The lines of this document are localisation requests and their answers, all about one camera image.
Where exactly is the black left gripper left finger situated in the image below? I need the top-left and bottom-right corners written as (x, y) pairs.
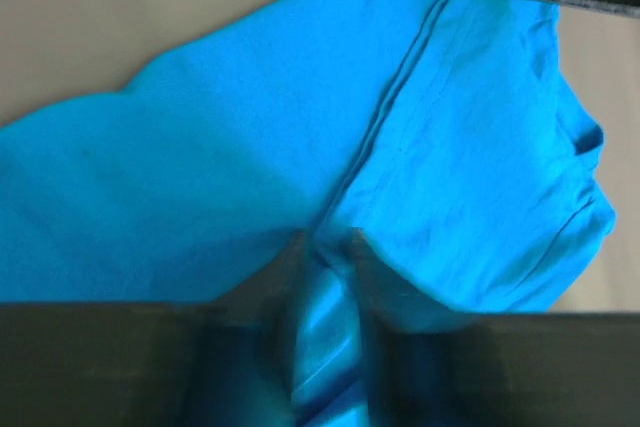
top-left (1, 232), bottom-right (306, 426)

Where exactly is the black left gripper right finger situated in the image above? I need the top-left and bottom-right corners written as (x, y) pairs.
top-left (349, 230), bottom-right (639, 427)

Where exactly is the blue t shirt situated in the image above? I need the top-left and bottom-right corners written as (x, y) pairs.
top-left (1, 0), bottom-right (615, 426)

